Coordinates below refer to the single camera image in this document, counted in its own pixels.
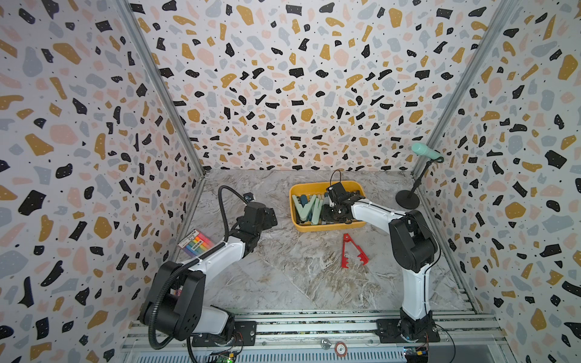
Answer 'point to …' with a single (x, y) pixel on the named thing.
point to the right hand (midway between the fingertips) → (328, 215)
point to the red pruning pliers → (361, 255)
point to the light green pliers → (303, 211)
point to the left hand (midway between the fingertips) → (267, 212)
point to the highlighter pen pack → (196, 243)
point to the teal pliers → (303, 199)
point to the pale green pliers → (317, 210)
